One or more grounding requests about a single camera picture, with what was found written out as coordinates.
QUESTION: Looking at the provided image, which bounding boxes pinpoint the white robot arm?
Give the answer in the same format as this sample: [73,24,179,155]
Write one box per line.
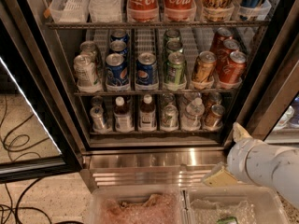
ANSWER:
[225,122,299,208]

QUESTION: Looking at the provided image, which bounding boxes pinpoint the front green can middle shelf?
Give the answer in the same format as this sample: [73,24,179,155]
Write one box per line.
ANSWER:
[164,51,186,85]

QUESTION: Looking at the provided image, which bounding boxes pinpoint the left Coca-Cola bottle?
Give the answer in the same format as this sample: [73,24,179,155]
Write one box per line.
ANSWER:
[128,0,158,22]

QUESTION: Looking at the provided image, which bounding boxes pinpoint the rear red Coke can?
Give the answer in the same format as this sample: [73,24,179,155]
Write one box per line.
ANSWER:
[210,27,234,53]

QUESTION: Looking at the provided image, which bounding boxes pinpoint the front slim silver can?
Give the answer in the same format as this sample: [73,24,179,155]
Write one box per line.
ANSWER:
[90,105,107,130]

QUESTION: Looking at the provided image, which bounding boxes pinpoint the black floor cable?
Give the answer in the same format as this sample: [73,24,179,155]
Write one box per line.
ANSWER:
[0,93,85,224]

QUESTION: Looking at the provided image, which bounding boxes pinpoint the front white can middle shelf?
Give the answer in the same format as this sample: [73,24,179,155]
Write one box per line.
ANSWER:
[74,54,101,93]

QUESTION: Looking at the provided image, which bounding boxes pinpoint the open fridge glass door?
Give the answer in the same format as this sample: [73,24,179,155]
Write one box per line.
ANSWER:
[0,0,81,184]

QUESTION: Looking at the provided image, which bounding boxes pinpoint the right tea bottle white cap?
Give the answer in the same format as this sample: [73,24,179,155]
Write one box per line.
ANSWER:
[139,94,156,132]

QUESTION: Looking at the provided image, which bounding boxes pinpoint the front green can bottom shelf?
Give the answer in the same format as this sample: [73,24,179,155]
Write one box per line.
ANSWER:
[162,105,178,131]

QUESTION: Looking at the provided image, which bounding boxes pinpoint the single right Pepsi can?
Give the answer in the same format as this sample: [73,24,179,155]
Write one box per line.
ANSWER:
[136,52,158,90]

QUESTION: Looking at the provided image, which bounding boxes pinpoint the tea bottle white cap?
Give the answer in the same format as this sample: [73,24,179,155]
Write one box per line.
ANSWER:
[114,96,134,133]
[139,94,156,132]

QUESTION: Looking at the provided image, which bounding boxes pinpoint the rear slim silver can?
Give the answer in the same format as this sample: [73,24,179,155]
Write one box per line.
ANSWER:
[91,95,104,106]

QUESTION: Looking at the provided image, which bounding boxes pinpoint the middle left Pepsi can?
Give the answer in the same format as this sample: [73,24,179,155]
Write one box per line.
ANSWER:
[109,40,128,56]

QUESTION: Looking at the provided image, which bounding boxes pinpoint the orange can shelf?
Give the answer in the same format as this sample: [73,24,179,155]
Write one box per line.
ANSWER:
[204,104,225,127]
[192,51,217,83]
[204,92,222,113]

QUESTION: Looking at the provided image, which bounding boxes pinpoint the clear plastic bin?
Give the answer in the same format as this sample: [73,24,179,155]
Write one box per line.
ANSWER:
[185,185,289,224]
[87,185,187,224]

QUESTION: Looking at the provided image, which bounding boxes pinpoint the white ribbed container top shelf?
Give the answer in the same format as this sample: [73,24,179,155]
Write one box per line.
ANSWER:
[89,0,122,22]

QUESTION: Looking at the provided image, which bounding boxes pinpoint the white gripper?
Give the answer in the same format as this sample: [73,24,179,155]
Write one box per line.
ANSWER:
[202,122,265,187]

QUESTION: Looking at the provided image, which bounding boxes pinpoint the orange can middle shelf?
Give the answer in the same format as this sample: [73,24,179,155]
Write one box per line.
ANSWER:
[192,51,217,83]

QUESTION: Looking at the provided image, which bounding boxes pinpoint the white can shelf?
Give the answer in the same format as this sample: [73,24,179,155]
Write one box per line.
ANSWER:
[80,41,102,68]
[74,54,101,93]

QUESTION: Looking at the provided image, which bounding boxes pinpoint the empty clear tray top shelf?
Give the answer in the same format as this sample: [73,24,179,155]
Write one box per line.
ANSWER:
[50,0,90,23]

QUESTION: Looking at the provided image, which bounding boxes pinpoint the green can shelf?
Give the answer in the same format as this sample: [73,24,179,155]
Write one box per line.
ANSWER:
[165,40,184,56]
[164,51,186,85]
[164,29,181,43]
[162,105,178,131]
[160,93,176,107]

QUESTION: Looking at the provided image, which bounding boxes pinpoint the front red Coke can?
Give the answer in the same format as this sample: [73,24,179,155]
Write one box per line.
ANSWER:
[219,51,247,84]

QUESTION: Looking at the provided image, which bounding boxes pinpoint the coca-cola bottle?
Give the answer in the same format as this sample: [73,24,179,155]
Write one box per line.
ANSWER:
[164,0,192,21]
[128,0,158,22]

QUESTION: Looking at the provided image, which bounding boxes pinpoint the gold can top shelf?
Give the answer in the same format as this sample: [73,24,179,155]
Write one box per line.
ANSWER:
[201,0,232,21]

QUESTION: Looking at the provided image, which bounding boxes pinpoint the rear water bottle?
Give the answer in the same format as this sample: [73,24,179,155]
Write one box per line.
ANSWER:
[181,92,201,106]

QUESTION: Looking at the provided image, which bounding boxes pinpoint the rear green can middle shelf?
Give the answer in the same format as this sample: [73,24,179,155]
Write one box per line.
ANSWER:
[164,29,181,43]

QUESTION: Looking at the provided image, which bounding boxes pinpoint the rear green can bottom shelf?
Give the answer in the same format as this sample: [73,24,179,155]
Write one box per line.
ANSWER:
[160,93,176,107]

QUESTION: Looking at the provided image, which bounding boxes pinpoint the front water bottle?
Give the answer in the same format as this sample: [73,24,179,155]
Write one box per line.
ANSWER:
[181,98,205,131]

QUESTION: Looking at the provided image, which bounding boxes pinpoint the left tea bottle white cap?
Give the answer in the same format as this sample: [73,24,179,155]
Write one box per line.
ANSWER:
[114,96,134,133]

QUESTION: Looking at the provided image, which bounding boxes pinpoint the stainless steel fridge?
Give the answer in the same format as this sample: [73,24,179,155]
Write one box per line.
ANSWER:
[22,0,299,190]

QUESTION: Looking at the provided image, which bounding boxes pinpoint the left clear plastic bin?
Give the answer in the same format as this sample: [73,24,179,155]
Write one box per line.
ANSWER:
[87,185,187,224]

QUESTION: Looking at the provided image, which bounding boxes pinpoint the right Coca-Cola bottle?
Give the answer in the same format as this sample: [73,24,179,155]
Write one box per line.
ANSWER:
[164,0,192,21]

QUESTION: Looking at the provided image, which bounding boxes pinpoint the red coke can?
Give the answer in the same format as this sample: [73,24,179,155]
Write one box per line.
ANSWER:
[219,51,247,84]
[216,39,240,73]
[210,27,234,53]

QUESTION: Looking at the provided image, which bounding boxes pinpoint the water bottle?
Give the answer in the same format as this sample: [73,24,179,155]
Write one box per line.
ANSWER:
[181,92,201,106]
[181,98,205,131]

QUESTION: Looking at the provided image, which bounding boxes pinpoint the green can in bin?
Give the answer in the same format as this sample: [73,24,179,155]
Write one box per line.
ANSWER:
[216,217,238,224]

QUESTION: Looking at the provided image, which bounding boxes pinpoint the middle red Coke can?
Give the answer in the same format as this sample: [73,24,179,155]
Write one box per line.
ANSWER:
[216,39,240,73]

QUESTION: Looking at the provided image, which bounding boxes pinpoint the right clear plastic bin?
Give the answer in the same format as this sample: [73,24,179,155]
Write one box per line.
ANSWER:
[185,185,289,224]

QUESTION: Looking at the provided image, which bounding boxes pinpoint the front left Pepsi can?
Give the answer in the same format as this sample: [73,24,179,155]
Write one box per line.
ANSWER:
[106,53,129,88]

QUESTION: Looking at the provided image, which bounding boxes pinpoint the slim silver can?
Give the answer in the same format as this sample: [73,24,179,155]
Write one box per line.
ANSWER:
[91,95,104,106]
[90,105,107,130]

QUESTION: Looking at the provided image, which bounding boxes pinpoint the rear white can middle shelf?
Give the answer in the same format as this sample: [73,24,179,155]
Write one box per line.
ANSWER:
[80,41,102,68]

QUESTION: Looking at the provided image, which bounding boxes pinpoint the rear left Pepsi can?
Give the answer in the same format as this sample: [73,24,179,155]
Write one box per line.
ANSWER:
[110,29,129,43]

